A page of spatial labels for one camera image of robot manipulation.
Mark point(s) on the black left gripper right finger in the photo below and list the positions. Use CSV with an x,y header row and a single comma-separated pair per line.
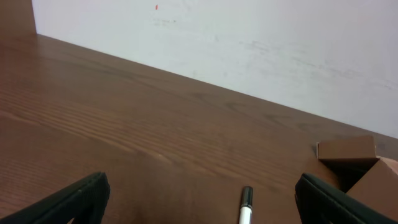
x,y
319,202

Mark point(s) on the open cardboard box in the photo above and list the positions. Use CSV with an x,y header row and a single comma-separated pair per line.
x,y
356,168

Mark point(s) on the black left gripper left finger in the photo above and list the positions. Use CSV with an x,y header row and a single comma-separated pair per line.
x,y
81,202

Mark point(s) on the black white marker pen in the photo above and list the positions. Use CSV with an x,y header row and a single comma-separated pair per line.
x,y
245,211

